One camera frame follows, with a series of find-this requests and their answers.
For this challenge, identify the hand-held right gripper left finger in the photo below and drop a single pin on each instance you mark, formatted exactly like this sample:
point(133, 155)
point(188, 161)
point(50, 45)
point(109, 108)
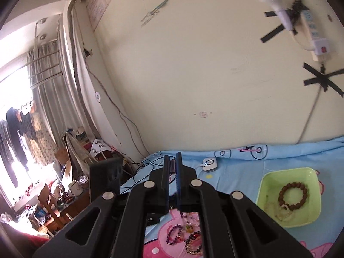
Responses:
point(161, 190)

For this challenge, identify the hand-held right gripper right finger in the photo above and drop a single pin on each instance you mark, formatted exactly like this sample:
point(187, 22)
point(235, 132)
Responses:
point(181, 190)

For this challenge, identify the green plastic bowl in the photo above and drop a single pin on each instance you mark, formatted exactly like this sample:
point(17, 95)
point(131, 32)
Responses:
point(314, 193)

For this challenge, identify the white mug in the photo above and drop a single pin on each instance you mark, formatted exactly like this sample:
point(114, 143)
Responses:
point(75, 188)

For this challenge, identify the white cloth bag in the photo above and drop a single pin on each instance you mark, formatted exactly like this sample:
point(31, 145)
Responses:
point(78, 150)

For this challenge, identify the wooden chair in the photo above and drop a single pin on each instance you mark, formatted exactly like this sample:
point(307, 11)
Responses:
point(48, 201)

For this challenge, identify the printed cartoon blanket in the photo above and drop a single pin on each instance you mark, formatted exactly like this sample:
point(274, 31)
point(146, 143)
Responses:
point(242, 172)

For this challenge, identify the grey curtain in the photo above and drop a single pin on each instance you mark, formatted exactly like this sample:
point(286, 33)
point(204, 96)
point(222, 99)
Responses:
point(53, 99)

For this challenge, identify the hanging clothes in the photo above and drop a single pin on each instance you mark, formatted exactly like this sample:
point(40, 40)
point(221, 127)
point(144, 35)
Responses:
point(16, 139)

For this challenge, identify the white wrapped pipe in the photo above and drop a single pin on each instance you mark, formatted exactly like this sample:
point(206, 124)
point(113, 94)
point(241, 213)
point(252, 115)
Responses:
point(80, 67)

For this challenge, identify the black tape cross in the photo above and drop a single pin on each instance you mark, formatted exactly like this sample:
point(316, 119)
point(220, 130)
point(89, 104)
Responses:
point(271, 35)
point(322, 80)

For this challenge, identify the white power strip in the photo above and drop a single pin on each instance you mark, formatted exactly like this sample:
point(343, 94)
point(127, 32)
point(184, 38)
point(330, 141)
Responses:
point(315, 37)

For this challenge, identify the white wall socket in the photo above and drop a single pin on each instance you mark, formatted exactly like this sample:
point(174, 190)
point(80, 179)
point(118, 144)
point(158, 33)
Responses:
point(97, 97)

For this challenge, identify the wall poster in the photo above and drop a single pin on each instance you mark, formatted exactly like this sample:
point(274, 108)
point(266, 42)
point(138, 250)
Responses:
point(103, 0)

